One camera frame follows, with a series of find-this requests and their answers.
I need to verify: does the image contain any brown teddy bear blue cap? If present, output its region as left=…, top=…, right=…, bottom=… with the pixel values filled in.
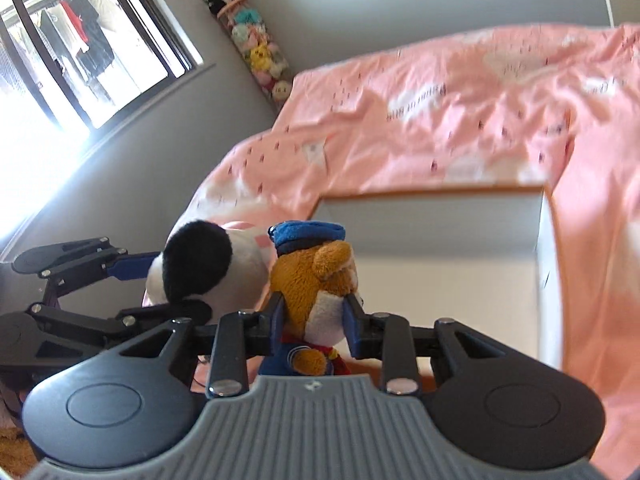
left=258, top=220, right=359, bottom=377

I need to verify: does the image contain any white black plush toy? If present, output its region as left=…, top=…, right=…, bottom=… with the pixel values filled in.
left=145, top=220, right=274, bottom=323

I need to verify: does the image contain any orange cardboard storage box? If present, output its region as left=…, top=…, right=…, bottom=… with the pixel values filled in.
left=311, top=185, right=564, bottom=370

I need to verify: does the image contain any pink bed duvet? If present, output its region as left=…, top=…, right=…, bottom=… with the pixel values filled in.
left=181, top=24, right=639, bottom=479

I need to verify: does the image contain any window with black frame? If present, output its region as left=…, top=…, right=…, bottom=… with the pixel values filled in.
left=1, top=0, right=202, bottom=131

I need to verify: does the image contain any hanging plush toy organizer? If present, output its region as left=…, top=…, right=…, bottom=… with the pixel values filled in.
left=203, top=0, right=293, bottom=110

